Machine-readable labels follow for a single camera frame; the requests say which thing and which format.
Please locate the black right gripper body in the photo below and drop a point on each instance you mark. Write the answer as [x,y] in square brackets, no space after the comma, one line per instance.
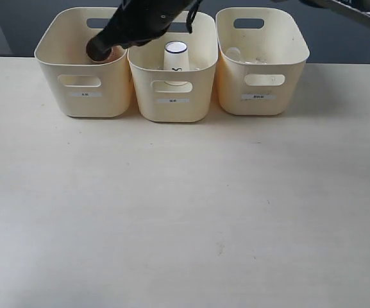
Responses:
[138,22]

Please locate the brown wooden cup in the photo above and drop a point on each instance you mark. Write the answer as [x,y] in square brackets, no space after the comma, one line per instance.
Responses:
[97,56]

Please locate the white paper cup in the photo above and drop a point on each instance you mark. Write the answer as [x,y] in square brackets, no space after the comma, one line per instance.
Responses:
[176,57]

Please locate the clear plastic cup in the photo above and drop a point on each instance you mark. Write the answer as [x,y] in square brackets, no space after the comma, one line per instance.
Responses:
[237,55]

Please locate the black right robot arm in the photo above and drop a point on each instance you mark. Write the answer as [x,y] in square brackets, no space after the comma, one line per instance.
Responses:
[357,11]

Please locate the cream bin middle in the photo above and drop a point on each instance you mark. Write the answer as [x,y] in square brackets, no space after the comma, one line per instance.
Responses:
[176,97]

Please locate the cream bin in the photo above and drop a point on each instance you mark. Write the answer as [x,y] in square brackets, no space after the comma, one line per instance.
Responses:
[80,87]
[176,97]
[268,33]

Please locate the cream bin left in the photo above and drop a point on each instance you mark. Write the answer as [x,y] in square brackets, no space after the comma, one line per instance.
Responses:
[80,87]

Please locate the cream bin right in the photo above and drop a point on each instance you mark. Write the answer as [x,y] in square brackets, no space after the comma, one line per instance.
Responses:
[268,33]

